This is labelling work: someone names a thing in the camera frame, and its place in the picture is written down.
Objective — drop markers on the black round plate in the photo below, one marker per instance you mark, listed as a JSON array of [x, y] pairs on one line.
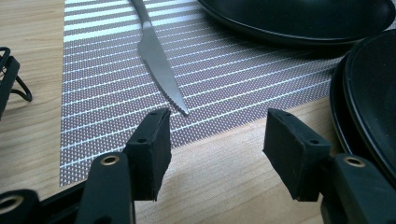
[[373, 93], [295, 15]]

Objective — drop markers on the steel serrated table knife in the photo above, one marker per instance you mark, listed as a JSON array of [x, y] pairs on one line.
[[155, 59]]

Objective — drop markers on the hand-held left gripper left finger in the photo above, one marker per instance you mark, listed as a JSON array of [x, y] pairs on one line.
[[149, 161]]

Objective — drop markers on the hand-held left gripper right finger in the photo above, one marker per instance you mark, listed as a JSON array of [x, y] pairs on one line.
[[292, 155]]

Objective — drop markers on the grey striped woven placemat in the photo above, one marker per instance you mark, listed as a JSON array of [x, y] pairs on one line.
[[218, 87]]

